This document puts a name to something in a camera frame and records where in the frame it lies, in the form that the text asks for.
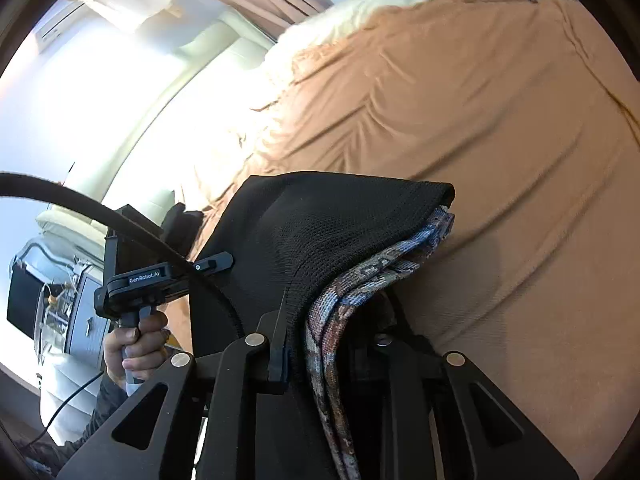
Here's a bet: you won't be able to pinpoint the black monitor screen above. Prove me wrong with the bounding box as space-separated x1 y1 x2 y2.
6 242 51 336

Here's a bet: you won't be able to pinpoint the person's left hand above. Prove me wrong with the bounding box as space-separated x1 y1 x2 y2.
103 310 170 392

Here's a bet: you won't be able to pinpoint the thin black floor cable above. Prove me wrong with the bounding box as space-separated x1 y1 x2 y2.
22 374 107 448

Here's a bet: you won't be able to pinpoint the grey drawer unit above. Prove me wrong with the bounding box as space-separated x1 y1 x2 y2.
64 274 110 357

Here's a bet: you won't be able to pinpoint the black knit pants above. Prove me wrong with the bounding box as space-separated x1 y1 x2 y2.
192 171 457 480

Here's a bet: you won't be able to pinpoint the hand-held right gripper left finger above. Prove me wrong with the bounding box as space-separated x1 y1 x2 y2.
56 287 293 480

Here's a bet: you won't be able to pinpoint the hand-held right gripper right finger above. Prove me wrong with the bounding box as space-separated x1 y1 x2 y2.
372 331 581 480

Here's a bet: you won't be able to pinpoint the white fluffy duvet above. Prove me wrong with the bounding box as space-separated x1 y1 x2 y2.
260 0 541 68

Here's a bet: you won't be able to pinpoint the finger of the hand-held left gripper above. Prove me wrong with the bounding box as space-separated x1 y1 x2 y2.
189 253 235 274
162 202 205 262

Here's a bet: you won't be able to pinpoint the white cushioned sofa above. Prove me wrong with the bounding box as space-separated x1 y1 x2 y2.
175 10 273 81

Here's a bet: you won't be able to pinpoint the brown bed blanket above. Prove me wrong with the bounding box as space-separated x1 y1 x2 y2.
172 0 640 480

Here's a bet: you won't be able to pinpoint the thick black cable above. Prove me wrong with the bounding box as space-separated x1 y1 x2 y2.
0 172 247 341

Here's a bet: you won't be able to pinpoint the person's left forearm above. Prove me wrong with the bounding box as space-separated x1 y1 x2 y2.
65 374 132 458

